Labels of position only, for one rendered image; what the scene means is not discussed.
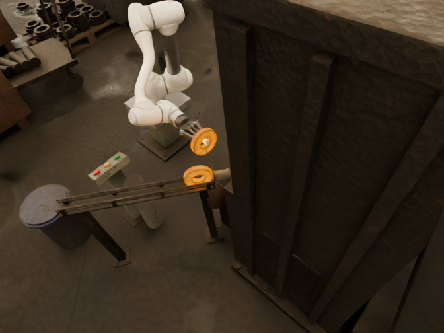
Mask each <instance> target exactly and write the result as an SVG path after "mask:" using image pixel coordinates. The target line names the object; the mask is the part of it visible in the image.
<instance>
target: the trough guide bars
mask: <svg viewBox="0 0 444 333"><path fill-rule="evenodd" d="M201 177H202V175H197V176H195V177H194V178H201ZM183 181H184V177H180V178H173V179H168V180H160V181H157V182H150V183H146V184H138V185H135V186H127V187H123V188H116V189H111V190H105V191H100V192H93V193H89V194H82V195H78V196H71V197H66V198H59V199H56V201H58V203H59V204H60V203H64V204H68V203H69V202H71V201H75V200H82V199H86V198H93V197H97V196H105V195H108V194H112V195H113V196H115V195H117V193H120V192H127V191H131V190H138V189H142V188H149V187H154V186H159V187H163V185H165V184H172V183H176V182H183ZM213 185H214V181H211V182H204V183H200V184H193V185H189V186H182V187H177V188H171V189H166V190H159V191H156V192H149V193H144V194H138V195H133V196H126V197H122V198H116V199H111V200H104V201H100V202H93V203H86V204H83V205H75V206H71V207H65V208H60V209H55V211H56V213H57V214H58V213H61V214H62V215H63V216H64V217H66V216H68V215H67V213H66V212H69V211H76V210H80V209H86V208H91V207H98V206H102V205H108V204H112V206H113V207H117V206H118V205H117V203H120V202H126V201H130V200H137V199H141V198H148V197H152V196H159V195H160V196H161V199H163V198H165V194H170V193H174V192H181V191H185V190H192V189H196V188H203V187H206V189H207V190H210V189H211V186H213Z"/></svg>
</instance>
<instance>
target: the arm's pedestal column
mask: <svg viewBox="0 0 444 333"><path fill-rule="evenodd" d="M147 127H148V129H149V131H147V132H146V133H144V134H143V135H142V136H141V137H139V138H138V139H137V141H138V142H139V143H140V144H142V145H143V146H144V147H146V148H147V149H148V150H150V151H151V152H152V153H154V154H155V155H156V156H158V157H159V158H160V159H162V160H163V161H164V162H167V161H168V160H169V159H170V158H171V157H173V156H174V155H175V154H176V153H177V152H179V150H181V149H182V148H183V147H185V146H186V145H187V144H188V143H189V142H191V139H188V138H187V137H184V136H181V135H180V134H179V131H180V129H179V128H176V127H174V126H173V125H172V124H171V123H168V124H167V125H166V126H164V127H163V128H161V129H160V130H159V131H158V132H156V131H155V130H153V129H151V128H150V127H149V126H147Z"/></svg>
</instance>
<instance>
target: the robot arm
mask: <svg viewBox="0 0 444 333"><path fill-rule="evenodd" d="M184 18H185V14H184V9H183V8H182V5H181V3H179V2H178V1H171V0H169V1H160V2H157V3H153V4H151V5H146V6H143V5H142V4H140V3H132V4H131V5H130V6H129V8H128V20H129V25H130V28H131V31H132V33H133V35H134V37H135V39H136V41H137V43H138V44H139V47H140V48H141V51H142V52H143V57H144V60H143V65H142V67H141V71H140V73H139V77H138V79H137V82H136V85H135V104H134V106H133V107H134V108H132V109H131V110H130V111H129V114H128V118H129V120H130V122H131V123H132V124H133V125H135V126H152V125H155V124H158V123H171V124H172V125H173V126H174V127H176V128H179V129H180V131H179V134H180V135H181V136H184V137H187V138H188V139H192V138H193V136H194V135H195V133H196V132H197V131H199V130H200V129H202V127H201V126H200V125H199V123H198V121H197V120H196V121H195V122H193V121H190V120H189V119H188V118H187V117H186V115H185V114H184V113H183V112H181V111H180V110H179V108H178V107H177V106H176V105H175V104H173V103H172V102H171V101H170V100H168V99H166V98H165V96H166V95H168V94H172V93H177V92H180V91H183V90H185V89H187V88H188V87H189V86H190V85H191V84H192V74H191V73H190V71H189V70H187V69H185V68H183V66H181V64H180V57H179V51H178V40H177V35H176V31H177V30H178V26H179V24H180V23H182V22H183V20H184ZM156 29H157V30H158V31H159V32H160V34H161V40H162V45H163V51H164V55H165V61H166V69H165V72H164V74H162V75H158V74H157V73H154V72H152V70H153V66H154V63H155V51H154V47H153V39H152V33H151V31H153V30H156ZM194 124H195V125H196V126H197V128H198V129H199V130H198V129H196V128H195V127H194Z"/></svg>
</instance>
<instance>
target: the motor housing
mask: <svg viewBox="0 0 444 333"><path fill-rule="evenodd" d="M230 181H231V179H226V180H222V181H217V182H215V189H212V190H208V194H209V198H207V203H208V206H209V208H211V209H217V208H219V210H220V215H221V221H222V223H223V224H225V225H226V226H228V228H230V226H229V218H228V213H227V205H226V200H225V193H224V187H225V186H226V185H227V184H228V183H229V182H230Z"/></svg>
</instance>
